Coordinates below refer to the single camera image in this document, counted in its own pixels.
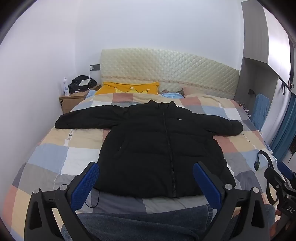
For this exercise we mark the person's jeans leg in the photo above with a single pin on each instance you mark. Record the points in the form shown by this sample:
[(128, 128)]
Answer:
[(143, 224)]

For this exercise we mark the person's right hand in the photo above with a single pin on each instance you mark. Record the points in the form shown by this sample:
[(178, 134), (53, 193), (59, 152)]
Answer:
[(275, 228)]

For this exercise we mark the white plastic bottle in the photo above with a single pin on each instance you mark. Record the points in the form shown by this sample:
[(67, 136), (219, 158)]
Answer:
[(65, 87)]

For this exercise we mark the blue towel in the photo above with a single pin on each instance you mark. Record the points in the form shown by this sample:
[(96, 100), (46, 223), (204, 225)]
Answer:
[(260, 111)]

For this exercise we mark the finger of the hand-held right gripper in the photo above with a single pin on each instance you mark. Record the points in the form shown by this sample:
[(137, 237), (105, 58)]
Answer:
[(286, 170), (272, 183)]

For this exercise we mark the light blue cloth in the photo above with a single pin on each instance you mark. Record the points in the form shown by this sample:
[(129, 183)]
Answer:
[(172, 95)]

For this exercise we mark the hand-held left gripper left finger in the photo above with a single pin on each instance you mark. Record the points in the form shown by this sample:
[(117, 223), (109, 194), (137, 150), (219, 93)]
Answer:
[(84, 185)]

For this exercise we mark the black wall plug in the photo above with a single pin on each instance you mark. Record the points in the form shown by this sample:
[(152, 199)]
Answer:
[(251, 91)]

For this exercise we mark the cream quilted headboard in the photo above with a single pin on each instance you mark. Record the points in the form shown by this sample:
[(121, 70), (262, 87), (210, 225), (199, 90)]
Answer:
[(166, 67)]

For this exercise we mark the black puffer jacket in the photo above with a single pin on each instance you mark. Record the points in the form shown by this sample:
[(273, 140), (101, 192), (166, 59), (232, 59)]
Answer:
[(148, 143)]

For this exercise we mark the dark wall socket panel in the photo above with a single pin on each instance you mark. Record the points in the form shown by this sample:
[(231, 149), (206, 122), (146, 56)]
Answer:
[(95, 67)]

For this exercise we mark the wooden nightstand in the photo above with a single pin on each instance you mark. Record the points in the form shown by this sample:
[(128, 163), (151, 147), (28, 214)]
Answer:
[(69, 102)]

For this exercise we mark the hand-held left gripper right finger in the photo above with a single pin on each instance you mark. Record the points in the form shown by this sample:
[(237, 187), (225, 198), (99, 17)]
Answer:
[(208, 185)]

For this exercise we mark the white tablet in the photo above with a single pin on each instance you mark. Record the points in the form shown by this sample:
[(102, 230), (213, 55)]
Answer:
[(83, 83)]

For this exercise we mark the blue curtain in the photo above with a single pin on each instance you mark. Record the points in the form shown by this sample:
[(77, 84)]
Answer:
[(285, 125)]

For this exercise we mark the checkered patchwork bed blanket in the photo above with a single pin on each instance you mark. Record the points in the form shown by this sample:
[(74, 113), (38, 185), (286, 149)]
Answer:
[(57, 150)]

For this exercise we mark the grey white wardrobe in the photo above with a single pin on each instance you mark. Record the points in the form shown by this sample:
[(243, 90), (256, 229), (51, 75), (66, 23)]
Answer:
[(261, 46)]

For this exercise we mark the yellow pillow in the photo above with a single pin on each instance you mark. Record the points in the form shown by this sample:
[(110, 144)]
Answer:
[(124, 89)]

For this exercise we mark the black bag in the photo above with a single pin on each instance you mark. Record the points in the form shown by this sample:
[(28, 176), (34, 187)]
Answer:
[(75, 85)]

